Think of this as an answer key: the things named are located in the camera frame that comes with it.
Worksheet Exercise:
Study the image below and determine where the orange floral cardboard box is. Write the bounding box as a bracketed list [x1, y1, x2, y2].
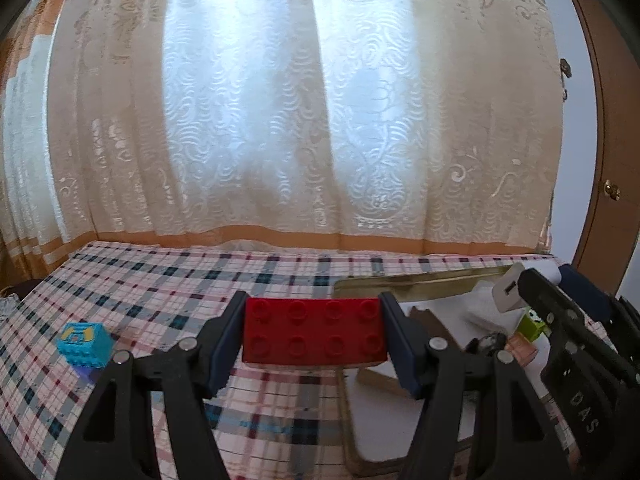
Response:
[504, 332, 538, 367]

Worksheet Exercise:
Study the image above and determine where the cream lace curtain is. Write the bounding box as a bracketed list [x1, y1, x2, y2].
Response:
[1, 0, 563, 278]

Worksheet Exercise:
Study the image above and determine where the plaid tablecloth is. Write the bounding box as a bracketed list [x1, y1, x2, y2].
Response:
[0, 240, 591, 480]

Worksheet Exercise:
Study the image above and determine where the brown wooden door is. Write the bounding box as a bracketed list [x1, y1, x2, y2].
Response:
[572, 0, 639, 292]

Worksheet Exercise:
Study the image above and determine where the gold tin tray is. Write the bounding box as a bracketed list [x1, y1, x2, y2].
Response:
[332, 263, 566, 478]

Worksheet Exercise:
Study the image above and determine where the curtain tieback hook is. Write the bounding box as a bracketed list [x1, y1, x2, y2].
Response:
[560, 58, 573, 102]

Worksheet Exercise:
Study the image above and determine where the brass door knob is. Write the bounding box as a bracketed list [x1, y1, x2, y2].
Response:
[602, 179, 620, 202]

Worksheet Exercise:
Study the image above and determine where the white cork card box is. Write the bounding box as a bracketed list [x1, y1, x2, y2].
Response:
[356, 365, 408, 398]

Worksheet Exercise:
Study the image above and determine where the red toy brick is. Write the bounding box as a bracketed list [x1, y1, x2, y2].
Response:
[242, 298, 387, 368]

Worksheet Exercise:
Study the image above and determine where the green toy block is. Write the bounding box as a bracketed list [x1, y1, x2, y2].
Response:
[516, 310, 547, 342]

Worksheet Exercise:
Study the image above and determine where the dark speckled hair claw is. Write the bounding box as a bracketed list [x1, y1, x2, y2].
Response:
[464, 332, 508, 356]

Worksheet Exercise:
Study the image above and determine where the small white box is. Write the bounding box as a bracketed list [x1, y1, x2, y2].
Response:
[491, 262, 526, 313]

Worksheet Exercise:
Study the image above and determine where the cyan toy block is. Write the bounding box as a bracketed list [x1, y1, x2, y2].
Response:
[56, 322, 114, 370]

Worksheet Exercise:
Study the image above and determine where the purple toy block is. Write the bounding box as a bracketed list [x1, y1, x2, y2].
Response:
[73, 366, 103, 385]

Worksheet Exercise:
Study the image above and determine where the clear plastic box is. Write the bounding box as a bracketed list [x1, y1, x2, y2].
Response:
[463, 281, 518, 336]

